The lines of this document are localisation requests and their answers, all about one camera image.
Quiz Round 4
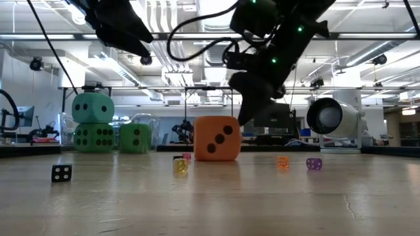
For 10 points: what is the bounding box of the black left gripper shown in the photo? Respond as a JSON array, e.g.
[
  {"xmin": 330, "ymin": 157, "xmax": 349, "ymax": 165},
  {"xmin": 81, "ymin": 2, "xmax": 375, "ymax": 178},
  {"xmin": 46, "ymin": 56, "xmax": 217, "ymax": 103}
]
[{"xmin": 64, "ymin": 0, "xmax": 154, "ymax": 58}]

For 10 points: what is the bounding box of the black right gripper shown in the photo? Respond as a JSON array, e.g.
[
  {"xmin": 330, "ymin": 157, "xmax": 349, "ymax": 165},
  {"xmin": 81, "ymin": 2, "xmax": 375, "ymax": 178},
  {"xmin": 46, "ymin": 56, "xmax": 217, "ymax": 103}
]
[{"xmin": 229, "ymin": 37, "xmax": 296, "ymax": 126}]

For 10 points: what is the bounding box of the large orange foam die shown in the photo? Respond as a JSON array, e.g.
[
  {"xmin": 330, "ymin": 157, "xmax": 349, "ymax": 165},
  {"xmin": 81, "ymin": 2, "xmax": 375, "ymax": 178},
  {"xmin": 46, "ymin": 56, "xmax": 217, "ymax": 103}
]
[{"xmin": 193, "ymin": 115, "xmax": 242, "ymax": 162}]

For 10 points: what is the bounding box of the large teal foam die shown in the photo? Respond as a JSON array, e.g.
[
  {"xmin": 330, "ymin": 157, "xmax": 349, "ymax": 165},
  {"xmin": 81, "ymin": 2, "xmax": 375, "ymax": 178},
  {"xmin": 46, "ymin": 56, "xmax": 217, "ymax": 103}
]
[{"xmin": 72, "ymin": 92, "xmax": 116, "ymax": 125}]

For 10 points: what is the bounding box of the small yellow translucent die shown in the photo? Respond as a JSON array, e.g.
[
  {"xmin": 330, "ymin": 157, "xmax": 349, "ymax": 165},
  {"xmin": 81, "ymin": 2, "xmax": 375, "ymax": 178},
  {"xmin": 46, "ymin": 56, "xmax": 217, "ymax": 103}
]
[{"xmin": 173, "ymin": 158, "xmax": 190, "ymax": 174}]

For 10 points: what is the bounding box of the large green foam die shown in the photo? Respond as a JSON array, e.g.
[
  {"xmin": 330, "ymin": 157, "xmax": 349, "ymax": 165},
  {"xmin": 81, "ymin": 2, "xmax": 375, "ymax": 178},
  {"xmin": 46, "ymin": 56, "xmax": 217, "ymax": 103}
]
[
  {"xmin": 73, "ymin": 123, "xmax": 116, "ymax": 153},
  {"xmin": 119, "ymin": 123, "xmax": 152, "ymax": 154}
]

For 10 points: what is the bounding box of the black computer monitor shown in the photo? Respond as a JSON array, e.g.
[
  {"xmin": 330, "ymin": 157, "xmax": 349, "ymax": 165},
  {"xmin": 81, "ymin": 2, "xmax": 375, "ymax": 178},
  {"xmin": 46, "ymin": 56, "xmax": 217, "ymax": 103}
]
[{"xmin": 259, "ymin": 104, "xmax": 296, "ymax": 129}]

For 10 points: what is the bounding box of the small purple translucent die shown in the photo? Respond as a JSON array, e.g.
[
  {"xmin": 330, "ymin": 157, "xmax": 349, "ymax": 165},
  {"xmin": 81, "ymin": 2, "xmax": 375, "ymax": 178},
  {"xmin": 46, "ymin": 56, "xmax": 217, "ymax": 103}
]
[{"xmin": 306, "ymin": 157, "xmax": 323, "ymax": 171}]

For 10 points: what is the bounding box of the clear plastic box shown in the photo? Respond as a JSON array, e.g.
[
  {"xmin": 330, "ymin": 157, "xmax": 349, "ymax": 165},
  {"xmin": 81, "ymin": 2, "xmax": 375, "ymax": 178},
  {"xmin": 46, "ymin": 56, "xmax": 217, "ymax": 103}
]
[{"xmin": 58, "ymin": 112, "xmax": 161, "ymax": 153}]

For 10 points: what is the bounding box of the small grey-screen monitor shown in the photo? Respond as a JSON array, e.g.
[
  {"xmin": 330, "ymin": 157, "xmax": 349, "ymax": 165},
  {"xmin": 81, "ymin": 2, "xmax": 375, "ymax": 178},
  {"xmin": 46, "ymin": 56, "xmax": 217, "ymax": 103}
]
[{"xmin": 9, "ymin": 105, "xmax": 35, "ymax": 128}]

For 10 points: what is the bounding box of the black overhead frame bar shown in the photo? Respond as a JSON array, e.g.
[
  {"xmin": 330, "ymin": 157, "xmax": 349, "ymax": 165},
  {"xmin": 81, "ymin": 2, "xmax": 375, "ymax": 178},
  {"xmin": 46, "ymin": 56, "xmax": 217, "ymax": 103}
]
[{"xmin": 0, "ymin": 31, "xmax": 420, "ymax": 41}]

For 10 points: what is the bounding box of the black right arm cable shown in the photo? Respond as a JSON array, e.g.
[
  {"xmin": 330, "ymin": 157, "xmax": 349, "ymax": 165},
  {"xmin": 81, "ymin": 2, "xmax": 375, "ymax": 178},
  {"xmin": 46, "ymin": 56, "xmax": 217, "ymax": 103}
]
[{"xmin": 166, "ymin": 0, "xmax": 242, "ymax": 63}]

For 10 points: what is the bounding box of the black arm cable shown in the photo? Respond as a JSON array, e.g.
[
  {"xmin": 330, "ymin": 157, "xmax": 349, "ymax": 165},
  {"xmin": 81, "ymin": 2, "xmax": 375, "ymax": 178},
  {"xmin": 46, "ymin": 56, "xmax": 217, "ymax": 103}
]
[
  {"xmin": 26, "ymin": 0, "xmax": 79, "ymax": 96},
  {"xmin": 166, "ymin": 0, "xmax": 242, "ymax": 63}
]

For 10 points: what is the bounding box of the silver ventilation duct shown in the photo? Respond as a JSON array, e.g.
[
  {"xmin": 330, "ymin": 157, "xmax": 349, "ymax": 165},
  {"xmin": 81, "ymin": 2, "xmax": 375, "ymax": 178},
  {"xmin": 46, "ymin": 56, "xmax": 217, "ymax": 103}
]
[{"xmin": 196, "ymin": 41, "xmax": 236, "ymax": 103}]

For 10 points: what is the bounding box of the black aluminium table frame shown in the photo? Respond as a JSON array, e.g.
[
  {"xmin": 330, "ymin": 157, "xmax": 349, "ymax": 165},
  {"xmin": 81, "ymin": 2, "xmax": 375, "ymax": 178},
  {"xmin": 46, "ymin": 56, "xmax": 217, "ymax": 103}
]
[{"xmin": 0, "ymin": 144, "xmax": 420, "ymax": 158}]

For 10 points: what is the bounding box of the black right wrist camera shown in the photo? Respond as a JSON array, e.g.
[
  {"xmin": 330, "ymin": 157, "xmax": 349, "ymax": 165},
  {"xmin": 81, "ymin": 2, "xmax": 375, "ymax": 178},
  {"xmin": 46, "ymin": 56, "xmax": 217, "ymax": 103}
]
[{"xmin": 225, "ymin": 49, "xmax": 251, "ymax": 71}]

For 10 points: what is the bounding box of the black background rig frame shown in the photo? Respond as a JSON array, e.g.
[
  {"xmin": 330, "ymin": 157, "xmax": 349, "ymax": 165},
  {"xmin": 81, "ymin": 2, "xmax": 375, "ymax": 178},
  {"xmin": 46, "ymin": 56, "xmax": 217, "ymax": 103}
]
[{"xmin": 58, "ymin": 85, "xmax": 420, "ymax": 123}]

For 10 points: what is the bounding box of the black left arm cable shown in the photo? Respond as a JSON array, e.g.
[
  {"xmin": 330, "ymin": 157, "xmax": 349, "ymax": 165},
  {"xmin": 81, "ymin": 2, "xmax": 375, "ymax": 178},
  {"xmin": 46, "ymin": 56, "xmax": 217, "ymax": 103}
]
[{"xmin": 26, "ymin": 0, "xmax": 79, "ymax": 96}]

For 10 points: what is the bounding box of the white cylindrical camera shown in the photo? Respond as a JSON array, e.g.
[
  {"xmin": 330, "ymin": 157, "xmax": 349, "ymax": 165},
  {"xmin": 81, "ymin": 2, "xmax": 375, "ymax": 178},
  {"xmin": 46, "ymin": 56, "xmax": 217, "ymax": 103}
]
[{"xmin": 306, "ymin": 97, "xmax": 368, "ymax": 155}]

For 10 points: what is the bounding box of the thick black cable loop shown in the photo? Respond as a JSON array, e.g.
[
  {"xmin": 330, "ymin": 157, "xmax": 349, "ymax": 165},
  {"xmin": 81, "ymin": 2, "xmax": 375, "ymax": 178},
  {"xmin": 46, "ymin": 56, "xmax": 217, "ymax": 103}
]
[{"xmin": 0, "ymin": 88, "xmax": 20, "ymax": 132}]

